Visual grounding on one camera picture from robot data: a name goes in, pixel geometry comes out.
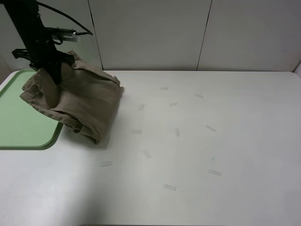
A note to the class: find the green plastic tray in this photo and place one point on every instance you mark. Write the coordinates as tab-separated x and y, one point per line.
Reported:
22	127

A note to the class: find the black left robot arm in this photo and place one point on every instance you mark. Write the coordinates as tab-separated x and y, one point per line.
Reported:
38	40

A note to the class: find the camera on left wrist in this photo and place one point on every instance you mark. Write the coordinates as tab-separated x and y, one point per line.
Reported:
63	35

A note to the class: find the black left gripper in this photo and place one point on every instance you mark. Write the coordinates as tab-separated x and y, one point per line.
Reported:
47	57

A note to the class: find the khaki shorts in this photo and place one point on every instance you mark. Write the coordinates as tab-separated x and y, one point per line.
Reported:
86	100

